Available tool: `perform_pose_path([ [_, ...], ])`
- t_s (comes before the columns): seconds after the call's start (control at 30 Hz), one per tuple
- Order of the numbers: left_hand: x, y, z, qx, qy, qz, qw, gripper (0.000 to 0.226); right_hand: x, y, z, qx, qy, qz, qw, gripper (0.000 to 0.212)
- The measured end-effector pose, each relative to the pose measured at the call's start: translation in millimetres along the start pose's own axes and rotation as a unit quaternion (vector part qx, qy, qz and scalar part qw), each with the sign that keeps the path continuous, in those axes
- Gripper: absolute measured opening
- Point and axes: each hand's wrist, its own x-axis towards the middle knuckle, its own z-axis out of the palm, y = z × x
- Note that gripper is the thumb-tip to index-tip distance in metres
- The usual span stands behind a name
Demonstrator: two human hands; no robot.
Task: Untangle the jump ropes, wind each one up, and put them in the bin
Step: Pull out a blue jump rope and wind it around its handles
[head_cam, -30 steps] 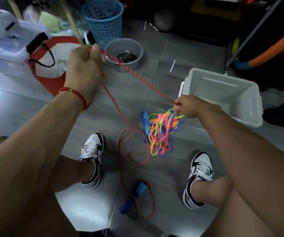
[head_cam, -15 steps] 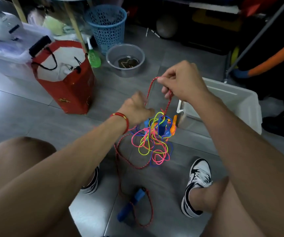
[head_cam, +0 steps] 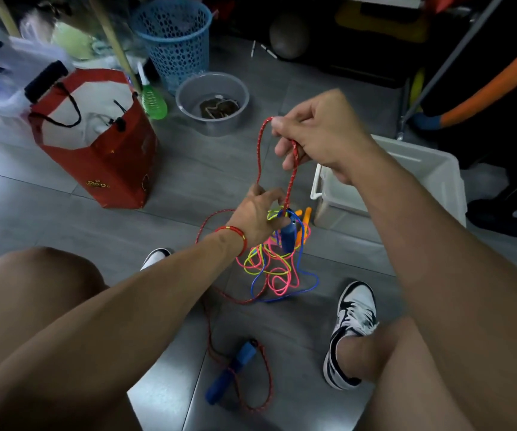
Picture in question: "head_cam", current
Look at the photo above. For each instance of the person's right forearm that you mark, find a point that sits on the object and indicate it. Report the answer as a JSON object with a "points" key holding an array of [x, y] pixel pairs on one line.
{"points": [[456, 287]]}

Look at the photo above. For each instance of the multicoloured hula hoop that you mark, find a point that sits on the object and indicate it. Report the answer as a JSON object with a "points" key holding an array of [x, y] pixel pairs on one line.
{"points": [[496, 85]]}

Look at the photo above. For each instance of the person's left forearm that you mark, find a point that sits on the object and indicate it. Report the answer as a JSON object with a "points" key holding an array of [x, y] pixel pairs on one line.
{"points": [[105, 327]]}

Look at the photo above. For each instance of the grey plastic basin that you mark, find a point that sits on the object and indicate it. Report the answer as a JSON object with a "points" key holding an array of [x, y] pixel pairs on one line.
{"points": [[191, 98]]}

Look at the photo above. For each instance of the yellow flat board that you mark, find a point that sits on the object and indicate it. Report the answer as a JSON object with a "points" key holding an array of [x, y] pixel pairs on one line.
{"points": [[375, 22]]}

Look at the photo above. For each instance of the green spray bottle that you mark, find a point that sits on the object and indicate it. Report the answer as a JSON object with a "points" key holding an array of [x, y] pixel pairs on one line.
{"points": [[154, 105]]}

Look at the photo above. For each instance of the person's left hand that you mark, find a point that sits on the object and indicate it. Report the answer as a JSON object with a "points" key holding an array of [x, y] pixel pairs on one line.
{"points": [[256, 215]]}

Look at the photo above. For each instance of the person's leg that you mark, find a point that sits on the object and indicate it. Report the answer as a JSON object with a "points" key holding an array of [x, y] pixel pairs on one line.
{"points": [[29, 291], [375, 354]]}

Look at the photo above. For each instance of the blue mesh wastebasket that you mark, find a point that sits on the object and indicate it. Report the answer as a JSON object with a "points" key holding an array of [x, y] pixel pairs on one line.
{"points": [[173, 49]]}

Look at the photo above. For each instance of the black weight machine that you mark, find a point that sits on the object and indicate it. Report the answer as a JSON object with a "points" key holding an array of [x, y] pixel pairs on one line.
{"points": [[501, 175]]}

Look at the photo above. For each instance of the person's right leg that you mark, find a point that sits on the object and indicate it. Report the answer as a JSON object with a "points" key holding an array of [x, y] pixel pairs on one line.
{"points": [[375, 354]]}

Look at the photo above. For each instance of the brown ball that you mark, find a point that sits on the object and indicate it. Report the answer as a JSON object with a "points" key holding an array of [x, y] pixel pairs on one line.
{"points": [[289, 36]]}

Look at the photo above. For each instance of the orange red fabric bag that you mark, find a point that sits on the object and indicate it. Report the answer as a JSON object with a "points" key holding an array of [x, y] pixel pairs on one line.
{"points": [[442, 2]]}

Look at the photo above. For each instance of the black rectangular pad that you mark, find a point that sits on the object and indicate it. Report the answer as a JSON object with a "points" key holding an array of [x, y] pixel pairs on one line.
{"points": [[45, 82]]}

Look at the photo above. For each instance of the red paper bag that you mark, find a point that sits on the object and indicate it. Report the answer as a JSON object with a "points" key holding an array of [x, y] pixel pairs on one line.
{"points": [[119, 175]]}

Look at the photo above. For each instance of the person's left leg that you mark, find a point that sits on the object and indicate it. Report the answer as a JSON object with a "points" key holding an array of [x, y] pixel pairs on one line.
{"points": [[29, 291]]}

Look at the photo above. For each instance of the person's right shoe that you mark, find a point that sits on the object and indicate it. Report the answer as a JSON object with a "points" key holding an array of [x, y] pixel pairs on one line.
{"points": [[357, 309]]}

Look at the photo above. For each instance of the clear plastic bag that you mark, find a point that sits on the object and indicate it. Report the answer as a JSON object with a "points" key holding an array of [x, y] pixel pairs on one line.
{"points": [[74, 40]]}

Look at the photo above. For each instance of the person's shoe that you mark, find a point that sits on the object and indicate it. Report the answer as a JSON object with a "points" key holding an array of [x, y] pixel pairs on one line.
{"points": [[357, 309], [155, 258]]}

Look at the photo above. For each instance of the white oval side table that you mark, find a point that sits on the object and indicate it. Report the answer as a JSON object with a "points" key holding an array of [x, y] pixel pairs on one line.
{"points": [[115, 44]]}

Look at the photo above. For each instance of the person's left shoe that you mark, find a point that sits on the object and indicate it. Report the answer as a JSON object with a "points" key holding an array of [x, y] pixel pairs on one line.
{"points": [[155, 258]]}

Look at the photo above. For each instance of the person's right hand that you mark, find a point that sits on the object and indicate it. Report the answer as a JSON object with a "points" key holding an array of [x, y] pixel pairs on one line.
{"points": [[330, 130]]}

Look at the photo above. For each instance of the white marker pen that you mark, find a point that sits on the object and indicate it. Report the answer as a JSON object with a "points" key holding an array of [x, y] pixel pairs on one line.
{"points": [[269, 51], [253, 48]]}

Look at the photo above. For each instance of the grey plastic storage bin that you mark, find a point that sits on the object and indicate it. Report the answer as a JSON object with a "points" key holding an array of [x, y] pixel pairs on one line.
{"points": [[420, 175]]}

